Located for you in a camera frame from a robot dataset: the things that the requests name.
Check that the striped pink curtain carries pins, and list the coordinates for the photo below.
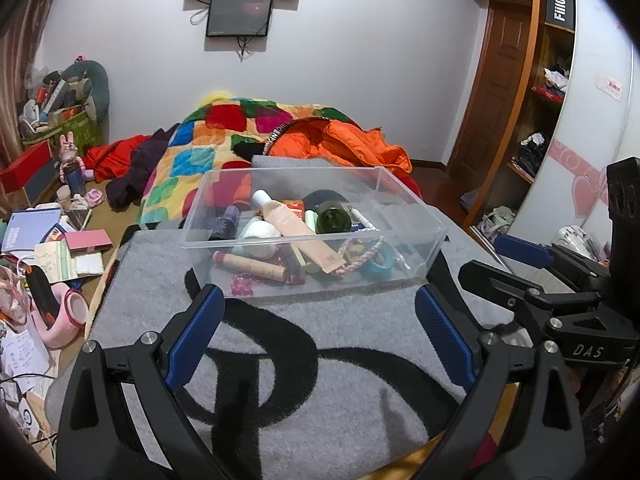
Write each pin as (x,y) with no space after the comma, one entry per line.
(17,60)

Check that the dark purple garment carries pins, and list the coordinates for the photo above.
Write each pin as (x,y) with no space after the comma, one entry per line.
(137,170)

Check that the colourful patchwork quilt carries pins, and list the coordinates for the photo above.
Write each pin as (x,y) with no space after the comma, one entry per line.
(200,135)

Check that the eraser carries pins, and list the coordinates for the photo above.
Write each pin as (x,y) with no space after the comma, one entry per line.
(296,262)

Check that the white wardrobe sliding door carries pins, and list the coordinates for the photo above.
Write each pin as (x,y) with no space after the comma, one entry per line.
(590,125)

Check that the clear plastic storage box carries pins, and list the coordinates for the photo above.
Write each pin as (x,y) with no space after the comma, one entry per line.
(400,240)

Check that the purple bottle with black cap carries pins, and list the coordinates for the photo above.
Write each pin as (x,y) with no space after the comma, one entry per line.
(225,222)

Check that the cream paper booklet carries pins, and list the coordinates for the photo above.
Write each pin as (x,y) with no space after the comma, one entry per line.
(55,260)

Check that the teal tape roll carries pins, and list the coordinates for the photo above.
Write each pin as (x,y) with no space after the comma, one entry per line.
(381,260)

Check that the white bag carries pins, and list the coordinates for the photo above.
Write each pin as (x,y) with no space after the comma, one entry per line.
(497,220)

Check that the green cardboard box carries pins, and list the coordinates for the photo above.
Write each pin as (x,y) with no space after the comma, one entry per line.
(80,130)

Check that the peach tube with white cap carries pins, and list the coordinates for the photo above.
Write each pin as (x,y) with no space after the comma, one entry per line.
(295,230)

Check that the dark green glass bottle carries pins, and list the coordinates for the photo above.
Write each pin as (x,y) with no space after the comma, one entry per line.
(334,217)

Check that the white suitcase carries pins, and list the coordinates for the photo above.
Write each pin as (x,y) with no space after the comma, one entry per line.
(575,240)

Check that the navy blue bottle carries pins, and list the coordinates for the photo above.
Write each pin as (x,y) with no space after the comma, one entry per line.
(76,180)

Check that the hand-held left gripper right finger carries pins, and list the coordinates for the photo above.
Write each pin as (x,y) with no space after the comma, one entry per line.
(445,340)

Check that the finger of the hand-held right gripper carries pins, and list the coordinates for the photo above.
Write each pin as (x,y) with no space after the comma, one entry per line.
(522,251)
(500,285)

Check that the grey blanket with black pattern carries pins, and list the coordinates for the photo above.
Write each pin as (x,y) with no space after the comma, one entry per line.
(350,390)

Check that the pink notebook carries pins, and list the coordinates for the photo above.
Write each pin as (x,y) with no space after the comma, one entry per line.
(87,240)

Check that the orange down jacket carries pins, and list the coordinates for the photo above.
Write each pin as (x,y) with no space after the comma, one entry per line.
(350,145)

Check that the black handheld device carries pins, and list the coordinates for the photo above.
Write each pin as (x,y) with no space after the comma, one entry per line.
(42,290)

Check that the red jacket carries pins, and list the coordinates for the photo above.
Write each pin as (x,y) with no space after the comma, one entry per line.
(112,157)

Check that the black printed sign box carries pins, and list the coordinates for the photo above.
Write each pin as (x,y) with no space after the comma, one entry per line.
(559,4)

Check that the blue staple box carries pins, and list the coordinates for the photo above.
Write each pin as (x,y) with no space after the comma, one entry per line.
(361,228)

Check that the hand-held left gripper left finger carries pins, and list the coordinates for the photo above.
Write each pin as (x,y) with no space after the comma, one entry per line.
(192,335)

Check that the brown wooden door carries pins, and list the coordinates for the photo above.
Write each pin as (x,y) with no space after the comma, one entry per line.
(492,90)

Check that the small black wall monitor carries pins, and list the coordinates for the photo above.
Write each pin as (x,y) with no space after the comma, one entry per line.
(240,16)

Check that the red box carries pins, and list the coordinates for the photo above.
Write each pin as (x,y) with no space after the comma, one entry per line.
(25,167)

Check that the pink translucent charm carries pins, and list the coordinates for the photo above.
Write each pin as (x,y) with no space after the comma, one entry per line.
(242,285)

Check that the pink round holder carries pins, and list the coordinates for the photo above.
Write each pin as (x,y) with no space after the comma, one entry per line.
(62,325)

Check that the light blue book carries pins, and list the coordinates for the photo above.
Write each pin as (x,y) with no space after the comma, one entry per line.
(30,227)

